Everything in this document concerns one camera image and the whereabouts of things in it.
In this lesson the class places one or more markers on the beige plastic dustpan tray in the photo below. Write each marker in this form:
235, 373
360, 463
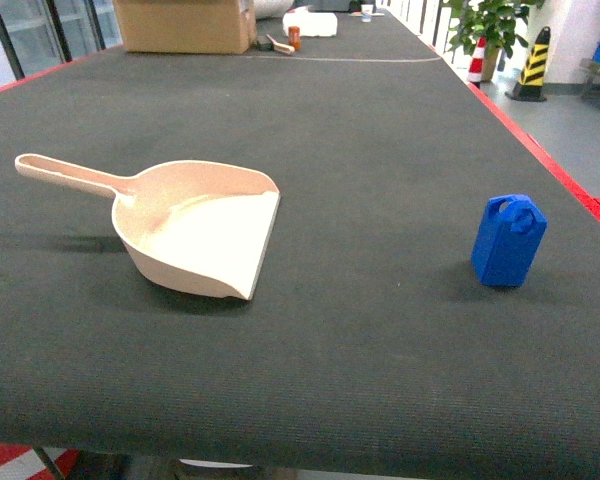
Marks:
193, 226

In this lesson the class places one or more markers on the blue plastic jug part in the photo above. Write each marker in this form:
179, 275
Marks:
508, 238

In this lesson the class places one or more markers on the white foam block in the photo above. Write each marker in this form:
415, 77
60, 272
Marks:
311, 24

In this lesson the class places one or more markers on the paper cup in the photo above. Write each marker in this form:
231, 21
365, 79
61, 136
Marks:
367, 11

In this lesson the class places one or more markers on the red white traffic cone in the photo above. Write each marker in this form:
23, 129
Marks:
474, 75

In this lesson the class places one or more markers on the cardboard box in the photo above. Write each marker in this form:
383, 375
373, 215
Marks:
186, 27

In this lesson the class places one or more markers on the black yellow striped bollard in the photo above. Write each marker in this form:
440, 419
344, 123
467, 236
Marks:
529, 85

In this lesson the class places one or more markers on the green potted plant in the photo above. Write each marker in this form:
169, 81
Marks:
497, 21

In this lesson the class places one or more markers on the wooden handled brush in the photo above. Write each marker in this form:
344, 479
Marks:
280, 47

